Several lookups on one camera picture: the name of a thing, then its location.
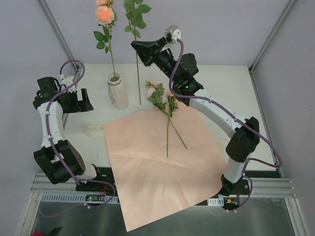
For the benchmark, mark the right white cable duct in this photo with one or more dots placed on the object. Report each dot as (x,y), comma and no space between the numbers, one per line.
(216,202)

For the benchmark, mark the cream printed ribbon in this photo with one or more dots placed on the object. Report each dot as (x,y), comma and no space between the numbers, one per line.
(94,131)

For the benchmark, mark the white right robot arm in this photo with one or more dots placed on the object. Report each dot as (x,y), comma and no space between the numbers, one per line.
(243,132)

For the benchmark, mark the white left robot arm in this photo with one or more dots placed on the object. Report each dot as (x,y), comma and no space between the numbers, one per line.
(57,157)

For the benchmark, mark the right aluminium frame post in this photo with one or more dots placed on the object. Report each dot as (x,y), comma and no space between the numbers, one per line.
(276,27)

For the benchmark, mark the aluminium frame post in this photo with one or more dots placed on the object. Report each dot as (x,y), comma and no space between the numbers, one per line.
(276,27)
(55,28)

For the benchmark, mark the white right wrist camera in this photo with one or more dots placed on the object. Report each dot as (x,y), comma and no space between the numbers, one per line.
(172,34)

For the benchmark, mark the aluminium front rail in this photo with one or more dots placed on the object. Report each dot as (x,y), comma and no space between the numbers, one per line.
(262,187)

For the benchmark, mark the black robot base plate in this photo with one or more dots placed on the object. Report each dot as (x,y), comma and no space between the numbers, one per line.
(105,175)

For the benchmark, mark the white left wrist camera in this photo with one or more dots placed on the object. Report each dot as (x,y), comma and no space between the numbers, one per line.
(66,82)

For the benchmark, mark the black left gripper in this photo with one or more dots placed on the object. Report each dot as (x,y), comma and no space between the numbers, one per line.
(79,101)

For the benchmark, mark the white ribbed ceramic vase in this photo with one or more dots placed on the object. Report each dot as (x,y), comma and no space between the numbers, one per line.
(117,91)

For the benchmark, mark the left white cable duct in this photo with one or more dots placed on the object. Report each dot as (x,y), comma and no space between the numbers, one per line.
(78,198)

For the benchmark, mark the small peach rose stem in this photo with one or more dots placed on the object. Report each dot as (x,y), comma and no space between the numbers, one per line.
(172,104)

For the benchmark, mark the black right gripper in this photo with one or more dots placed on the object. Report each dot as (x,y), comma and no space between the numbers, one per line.
(152,52)

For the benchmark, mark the left aluminium frame post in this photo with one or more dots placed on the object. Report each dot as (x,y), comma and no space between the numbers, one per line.
(55,28)

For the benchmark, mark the peach wrapping paper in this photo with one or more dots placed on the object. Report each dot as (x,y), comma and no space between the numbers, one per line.
(161,169)

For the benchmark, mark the pale pink rose stem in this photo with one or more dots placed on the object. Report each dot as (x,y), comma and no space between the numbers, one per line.
(155,93)

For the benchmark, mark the white cable duct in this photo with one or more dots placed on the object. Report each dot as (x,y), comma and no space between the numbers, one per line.
(216,202)
(78,198)

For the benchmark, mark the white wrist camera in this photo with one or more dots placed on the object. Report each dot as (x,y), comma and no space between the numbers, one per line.
(66,82)
(172,34)

